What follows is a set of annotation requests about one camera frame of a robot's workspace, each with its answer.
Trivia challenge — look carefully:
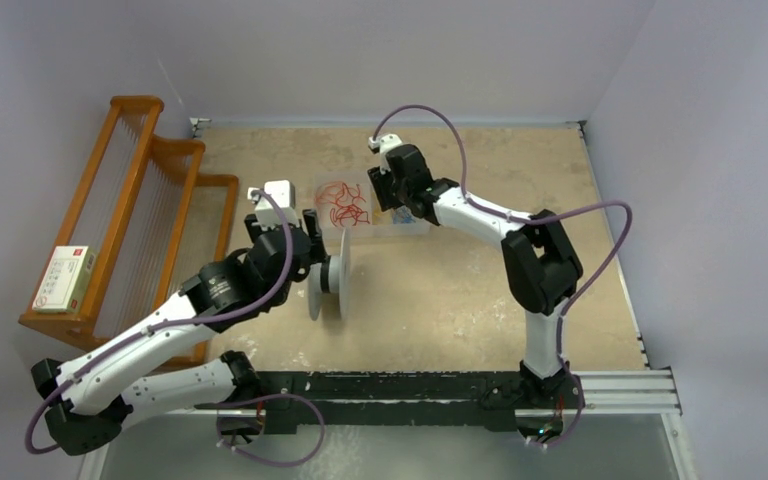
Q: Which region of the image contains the grey cable spool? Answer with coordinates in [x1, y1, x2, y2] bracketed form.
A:
[307, 229, 351, 321]

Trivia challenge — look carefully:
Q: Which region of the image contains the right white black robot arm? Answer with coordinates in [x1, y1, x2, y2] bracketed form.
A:
[368, 135, 583, 407]

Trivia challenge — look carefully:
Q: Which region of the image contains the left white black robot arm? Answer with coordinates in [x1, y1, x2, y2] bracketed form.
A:
[25, 209, 326, 456]

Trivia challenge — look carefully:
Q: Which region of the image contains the clear plastic compartment tray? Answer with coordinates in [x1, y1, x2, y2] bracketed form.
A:
[311, 171, 431, 240]

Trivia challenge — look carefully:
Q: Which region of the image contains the orange wooden rack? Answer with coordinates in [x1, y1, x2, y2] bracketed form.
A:
[18, 95, 239, 351]

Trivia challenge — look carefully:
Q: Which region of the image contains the white red cardboard box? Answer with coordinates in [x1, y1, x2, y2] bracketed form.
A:
[31, 245, 97, 314]

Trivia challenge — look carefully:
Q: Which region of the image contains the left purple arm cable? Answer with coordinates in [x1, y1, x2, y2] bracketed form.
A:
[24, 188, 297, 456]

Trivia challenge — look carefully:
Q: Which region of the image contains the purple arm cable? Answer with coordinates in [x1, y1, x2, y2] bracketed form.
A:
[24, 188, 297, 456]
[370, 104, 634, 372]

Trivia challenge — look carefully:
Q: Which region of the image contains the red wire bundle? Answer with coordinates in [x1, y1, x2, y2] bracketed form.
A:
[316, 180, 372, 229]

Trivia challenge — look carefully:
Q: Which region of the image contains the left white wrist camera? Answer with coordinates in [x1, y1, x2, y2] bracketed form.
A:
[247, 180, 299, 231]

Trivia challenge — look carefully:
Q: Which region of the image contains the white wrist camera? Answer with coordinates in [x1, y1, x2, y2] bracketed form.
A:
[247, 180, 299, 231]
[367, 133, 403, 155]

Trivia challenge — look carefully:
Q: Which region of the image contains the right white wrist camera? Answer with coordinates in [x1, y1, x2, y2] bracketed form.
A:
[367, 133, 403, 155]

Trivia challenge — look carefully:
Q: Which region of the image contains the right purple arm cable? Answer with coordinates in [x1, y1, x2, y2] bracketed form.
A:
[370, 104, 634, 372]

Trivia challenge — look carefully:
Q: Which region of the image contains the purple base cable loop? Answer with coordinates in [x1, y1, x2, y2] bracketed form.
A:
[215, 389, 329, 468]

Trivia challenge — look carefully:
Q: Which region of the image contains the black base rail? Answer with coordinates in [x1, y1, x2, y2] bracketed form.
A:
[223, 370, 584, 436]

